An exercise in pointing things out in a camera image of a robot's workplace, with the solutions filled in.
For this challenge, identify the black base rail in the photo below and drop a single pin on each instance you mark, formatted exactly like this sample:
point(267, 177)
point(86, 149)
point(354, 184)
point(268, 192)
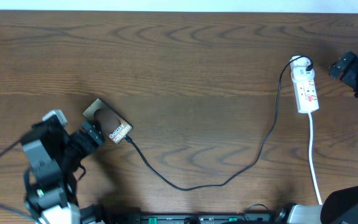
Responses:
point(138, 218)

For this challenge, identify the Galaxy S25 Ultra smartphone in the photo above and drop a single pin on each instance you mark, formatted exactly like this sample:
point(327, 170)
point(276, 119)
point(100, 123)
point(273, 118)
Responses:
point(113, 125)

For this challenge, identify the white power strip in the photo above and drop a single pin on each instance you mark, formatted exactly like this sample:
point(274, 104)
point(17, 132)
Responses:
point(302, 76)

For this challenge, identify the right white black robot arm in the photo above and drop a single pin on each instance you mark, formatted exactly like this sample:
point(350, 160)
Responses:
point(342, 205)

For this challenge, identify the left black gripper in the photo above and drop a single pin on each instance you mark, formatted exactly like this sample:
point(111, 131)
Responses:
point(93, 135)

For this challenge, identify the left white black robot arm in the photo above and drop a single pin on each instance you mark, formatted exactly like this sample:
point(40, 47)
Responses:
point(54, 156)

